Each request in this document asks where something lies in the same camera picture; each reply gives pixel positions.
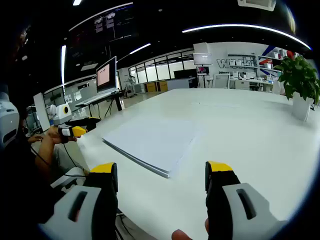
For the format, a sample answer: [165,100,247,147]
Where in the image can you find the white standing board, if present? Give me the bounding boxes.
[33,92,51,132]

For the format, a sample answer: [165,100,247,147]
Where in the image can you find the person's light grey trousers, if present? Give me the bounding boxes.
[51,143,91,176]

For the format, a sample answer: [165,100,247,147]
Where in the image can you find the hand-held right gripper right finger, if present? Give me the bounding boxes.
[204,160,288,240]

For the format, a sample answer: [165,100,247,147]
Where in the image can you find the wall mounted display screen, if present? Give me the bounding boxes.
[192,52,213,66]

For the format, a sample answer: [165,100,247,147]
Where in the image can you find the ceiling air conditioner unit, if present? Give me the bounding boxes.
[237,0,277,11]

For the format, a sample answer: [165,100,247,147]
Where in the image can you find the green leafy plant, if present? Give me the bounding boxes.
[273,55,320,106]

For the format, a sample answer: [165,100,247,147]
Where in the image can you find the rolling monitor stand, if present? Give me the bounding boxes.
[74,90,125,112]

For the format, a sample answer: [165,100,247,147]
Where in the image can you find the computer monitor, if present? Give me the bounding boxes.
[95,56,118,95]

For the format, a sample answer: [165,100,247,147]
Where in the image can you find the large dark overhead screen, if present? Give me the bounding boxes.
[68,2,137,66]

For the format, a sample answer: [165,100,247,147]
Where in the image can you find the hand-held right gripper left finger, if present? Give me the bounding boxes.
[37,161,119,240]

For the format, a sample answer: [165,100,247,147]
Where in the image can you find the white plant pot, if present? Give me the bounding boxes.
[291,91,315,122]

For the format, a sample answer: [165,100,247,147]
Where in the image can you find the person's right hand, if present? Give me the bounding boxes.
[171,217,210,240]

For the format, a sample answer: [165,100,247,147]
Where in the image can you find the white wall shelving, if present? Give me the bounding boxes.
[227,48,296,76]

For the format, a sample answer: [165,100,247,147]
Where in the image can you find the dark wide display panel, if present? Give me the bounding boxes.
[173,70,197,79]

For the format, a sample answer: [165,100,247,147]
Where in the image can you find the person's left hand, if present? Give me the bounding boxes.
[39,128,78,146]

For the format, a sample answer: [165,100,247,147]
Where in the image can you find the white chest-worn device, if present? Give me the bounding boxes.
[0,91,21,151]

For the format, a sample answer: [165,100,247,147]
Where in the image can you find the white paper document stack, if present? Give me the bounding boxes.
[101,117,205,179]

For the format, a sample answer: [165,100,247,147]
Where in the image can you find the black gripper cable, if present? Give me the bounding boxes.
[61,142,90,177]

